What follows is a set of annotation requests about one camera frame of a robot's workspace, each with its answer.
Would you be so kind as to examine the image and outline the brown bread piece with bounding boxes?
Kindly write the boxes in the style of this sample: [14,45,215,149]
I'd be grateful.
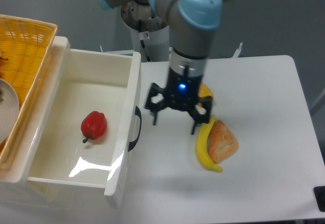
[208,120,239,164]

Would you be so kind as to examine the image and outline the red bell pepper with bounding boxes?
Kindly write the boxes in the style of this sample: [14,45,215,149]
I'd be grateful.
[80,111,107,143]

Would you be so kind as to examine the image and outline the yellow woven basket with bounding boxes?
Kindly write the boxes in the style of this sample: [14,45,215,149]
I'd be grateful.
[1,14,58,163]

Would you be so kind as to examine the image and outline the black drawer handle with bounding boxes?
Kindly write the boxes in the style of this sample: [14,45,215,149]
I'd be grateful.
[128,106,142,152]

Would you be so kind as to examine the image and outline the yellow bell pepper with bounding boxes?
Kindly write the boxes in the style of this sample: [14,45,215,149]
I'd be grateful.
[198,83,214,100]

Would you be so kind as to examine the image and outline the yellow banana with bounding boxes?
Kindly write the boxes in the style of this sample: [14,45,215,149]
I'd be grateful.
[195,114,223,173]

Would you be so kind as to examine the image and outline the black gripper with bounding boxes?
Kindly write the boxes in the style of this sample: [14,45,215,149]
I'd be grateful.
[145,68,212,135]

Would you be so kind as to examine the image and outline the white open upper drawer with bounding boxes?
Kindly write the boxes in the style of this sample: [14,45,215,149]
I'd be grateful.
[28,49,141,198]

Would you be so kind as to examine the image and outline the white drawer cabinet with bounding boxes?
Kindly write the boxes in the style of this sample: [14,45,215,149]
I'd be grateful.
[1,37,123,208]

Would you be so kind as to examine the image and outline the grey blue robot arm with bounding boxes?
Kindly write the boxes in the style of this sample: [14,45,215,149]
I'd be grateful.
[98,0,231,125]

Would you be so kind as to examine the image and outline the black object at table edge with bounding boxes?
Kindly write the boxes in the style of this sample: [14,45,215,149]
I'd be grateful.
[313,186,325,212]

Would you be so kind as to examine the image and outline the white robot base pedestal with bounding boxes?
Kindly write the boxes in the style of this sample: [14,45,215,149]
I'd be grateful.
[121,2,170,62]

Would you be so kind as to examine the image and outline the white plate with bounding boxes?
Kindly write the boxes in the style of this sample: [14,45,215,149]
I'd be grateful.
[1,79,20,145]

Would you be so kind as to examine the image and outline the black cable on pedestal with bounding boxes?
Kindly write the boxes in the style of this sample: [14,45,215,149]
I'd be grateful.
[138,20,152,62]

